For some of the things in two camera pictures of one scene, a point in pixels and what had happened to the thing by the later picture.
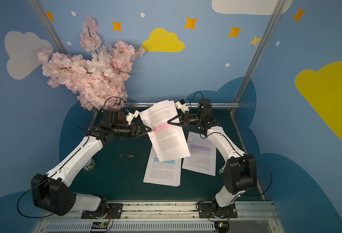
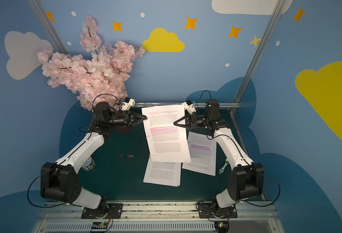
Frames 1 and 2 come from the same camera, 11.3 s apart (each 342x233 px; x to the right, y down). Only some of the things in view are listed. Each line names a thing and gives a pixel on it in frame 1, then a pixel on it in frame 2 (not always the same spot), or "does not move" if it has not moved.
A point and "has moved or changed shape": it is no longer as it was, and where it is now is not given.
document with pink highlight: x=169 y=140 has moved or changed shape
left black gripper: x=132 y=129 -> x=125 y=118
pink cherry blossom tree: x=100 y=77 does not move
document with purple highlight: x=203 y=152 does not move
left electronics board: x=99 y=225 does not move
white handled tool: x=221 y=170 does not move
